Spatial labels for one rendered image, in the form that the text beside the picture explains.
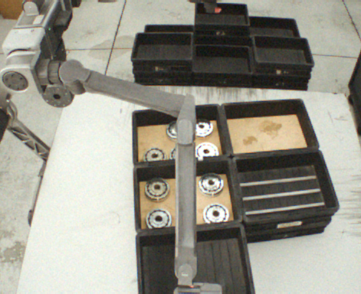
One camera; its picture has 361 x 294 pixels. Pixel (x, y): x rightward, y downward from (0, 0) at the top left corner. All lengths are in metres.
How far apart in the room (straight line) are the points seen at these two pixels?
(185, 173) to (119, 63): 2.50
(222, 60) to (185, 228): 1.98
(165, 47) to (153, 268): 1.73
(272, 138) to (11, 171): 1.91
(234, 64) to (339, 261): 1.65
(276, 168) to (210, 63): 1.30
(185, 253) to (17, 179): 2.05
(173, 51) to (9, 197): 1.53
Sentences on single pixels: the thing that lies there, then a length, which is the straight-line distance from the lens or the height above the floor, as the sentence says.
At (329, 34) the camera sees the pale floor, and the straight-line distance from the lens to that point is 4.07.
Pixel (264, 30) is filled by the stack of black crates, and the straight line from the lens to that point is 3.24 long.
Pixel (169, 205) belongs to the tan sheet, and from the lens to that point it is 1.63.
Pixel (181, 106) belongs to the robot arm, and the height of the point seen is 1.44.
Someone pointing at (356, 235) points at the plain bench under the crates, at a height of 0.70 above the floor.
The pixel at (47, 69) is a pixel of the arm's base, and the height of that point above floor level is 1.48.
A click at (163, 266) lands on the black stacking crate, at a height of 0.83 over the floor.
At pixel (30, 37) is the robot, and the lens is 1.34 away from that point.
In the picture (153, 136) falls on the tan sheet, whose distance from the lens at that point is 1.83.
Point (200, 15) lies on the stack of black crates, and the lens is 3.14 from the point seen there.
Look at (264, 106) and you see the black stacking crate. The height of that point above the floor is 0.90.
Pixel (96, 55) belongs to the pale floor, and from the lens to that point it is 3.63.
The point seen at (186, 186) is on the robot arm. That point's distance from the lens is 1.07.
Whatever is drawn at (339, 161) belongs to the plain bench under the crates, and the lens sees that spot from 2.04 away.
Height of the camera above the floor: 2.26
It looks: 53 degrees down
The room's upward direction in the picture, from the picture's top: 2 degrees counter-clockwise
